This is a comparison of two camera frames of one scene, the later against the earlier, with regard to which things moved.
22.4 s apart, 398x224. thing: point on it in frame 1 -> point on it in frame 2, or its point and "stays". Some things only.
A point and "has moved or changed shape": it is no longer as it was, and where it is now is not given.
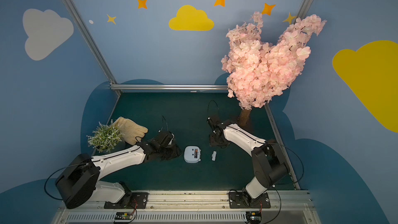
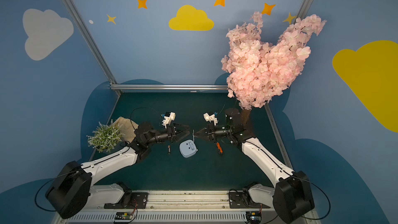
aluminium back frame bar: x=171 y=87 stays
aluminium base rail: x=200 y=207 stays
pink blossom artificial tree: x=257 y=71 stays
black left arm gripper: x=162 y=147 -> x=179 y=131
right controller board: x=253 y=217 stays
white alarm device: x=192 y=154 has moved or changed shape
